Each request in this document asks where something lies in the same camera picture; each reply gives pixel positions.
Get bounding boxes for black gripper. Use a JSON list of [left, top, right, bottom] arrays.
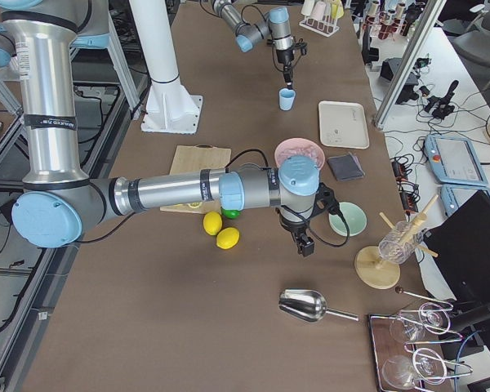
[[278, 182, 337, 256], [272, 38, 308, 88]]

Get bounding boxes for light blue cup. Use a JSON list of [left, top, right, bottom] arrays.
[[278, 87, 296, 111]]

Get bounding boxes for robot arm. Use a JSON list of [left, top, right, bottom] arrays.
[[210, 1, 307, 90], [0, 1, 340, 256]]

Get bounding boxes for white cup rack far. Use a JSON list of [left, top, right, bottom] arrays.
[[299, 0, 345, 38]]

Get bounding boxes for steel ice scoop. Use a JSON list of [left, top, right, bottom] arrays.
[[278, 288, 359, 322]]

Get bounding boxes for wooden cup stand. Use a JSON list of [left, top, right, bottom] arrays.
[[354, 194, 439, 289]]

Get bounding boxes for pile of clear ice cubes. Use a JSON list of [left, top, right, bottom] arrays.
[[274, 143, 324, 167]]

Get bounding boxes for green bowl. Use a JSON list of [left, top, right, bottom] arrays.
[[328, 202, 368, 237]]

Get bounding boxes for cream rabbit tray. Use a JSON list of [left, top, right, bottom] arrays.
[[318, 100, 369, 149]]

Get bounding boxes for pink bowl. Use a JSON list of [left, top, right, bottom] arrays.
[[274, 137, 326, 169]]

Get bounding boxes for yellow lemon near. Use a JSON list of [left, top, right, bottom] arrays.
[[216, 227, 240, 250]]

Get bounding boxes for yellow lemon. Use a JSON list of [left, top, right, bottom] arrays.
[[216, 227, 240, 250], [203, 211, 223, 236]]

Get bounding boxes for green lime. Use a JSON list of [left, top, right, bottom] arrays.
[[221, 208, 241, 220]]

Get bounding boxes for grey folded cloth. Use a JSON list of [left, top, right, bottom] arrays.
[[327, 153, 365, 181]]

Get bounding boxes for clear glass on stand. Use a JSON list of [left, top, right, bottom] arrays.
[[378, 221, 424, 265]]

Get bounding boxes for yellow lemon far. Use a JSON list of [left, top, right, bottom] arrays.
[[203, 211, 223, 236]]

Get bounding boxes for wooden cutting board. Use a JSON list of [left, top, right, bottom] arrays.
[[160, 145, 231, 215]]

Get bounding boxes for wine glass rack tray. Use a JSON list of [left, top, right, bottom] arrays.
[[367, 300, 473, 391]]

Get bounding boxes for blue teach pendant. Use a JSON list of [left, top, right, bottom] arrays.
[[424, 135, 488, 186]]

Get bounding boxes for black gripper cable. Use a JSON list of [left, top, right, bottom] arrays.
[[227, 149, 351, 248]]

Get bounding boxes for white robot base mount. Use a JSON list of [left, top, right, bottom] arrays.
[[140, 1, 203, 135]]

